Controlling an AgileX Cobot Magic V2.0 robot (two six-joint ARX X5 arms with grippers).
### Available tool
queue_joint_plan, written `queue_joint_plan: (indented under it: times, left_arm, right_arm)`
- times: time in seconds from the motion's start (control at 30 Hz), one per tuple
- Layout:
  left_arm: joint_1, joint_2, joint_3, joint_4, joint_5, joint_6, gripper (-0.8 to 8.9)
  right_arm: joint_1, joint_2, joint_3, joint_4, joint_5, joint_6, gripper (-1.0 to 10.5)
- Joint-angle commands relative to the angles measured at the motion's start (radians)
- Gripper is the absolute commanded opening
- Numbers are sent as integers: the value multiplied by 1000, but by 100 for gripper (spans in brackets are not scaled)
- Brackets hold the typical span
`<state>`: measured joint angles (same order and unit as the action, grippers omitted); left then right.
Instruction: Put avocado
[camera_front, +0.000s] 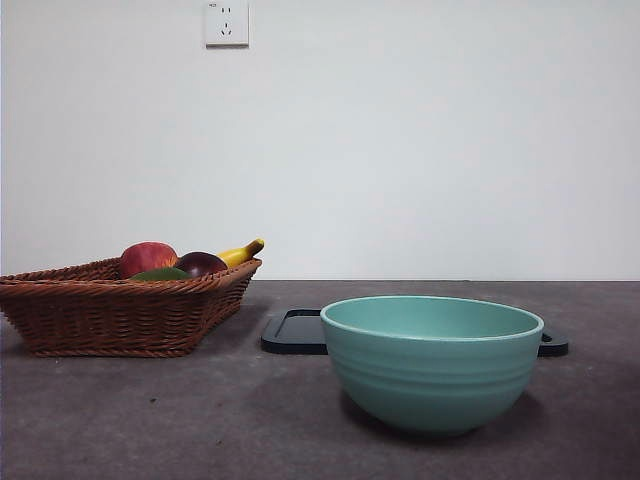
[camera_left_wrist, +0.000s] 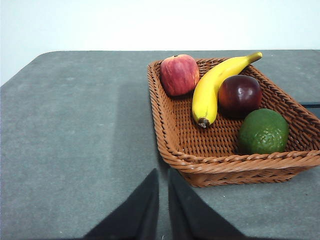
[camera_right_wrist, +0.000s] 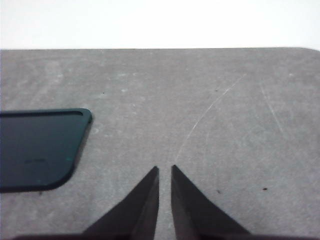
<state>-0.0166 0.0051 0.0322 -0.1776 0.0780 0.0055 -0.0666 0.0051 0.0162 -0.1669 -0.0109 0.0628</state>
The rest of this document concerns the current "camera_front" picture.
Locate green avocado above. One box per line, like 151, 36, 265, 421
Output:
128, 266, 193, 282

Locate teal ribbed bowl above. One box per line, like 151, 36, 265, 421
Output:
319, 295, 545, 438

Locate yellow banana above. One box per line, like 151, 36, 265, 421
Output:
215, 238, 265, 268

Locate black rectangular tray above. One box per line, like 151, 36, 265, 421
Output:
260, 308, 570, 357

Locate dark purple round fruit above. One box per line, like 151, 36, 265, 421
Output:
174, 251, 229, 279

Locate red apple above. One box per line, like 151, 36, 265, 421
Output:
118, 241, 180, 280

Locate brown wicker basket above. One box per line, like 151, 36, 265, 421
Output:
0, 257, 263, 358

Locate white wall socket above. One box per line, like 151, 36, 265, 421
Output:
204, 1, 250, 50

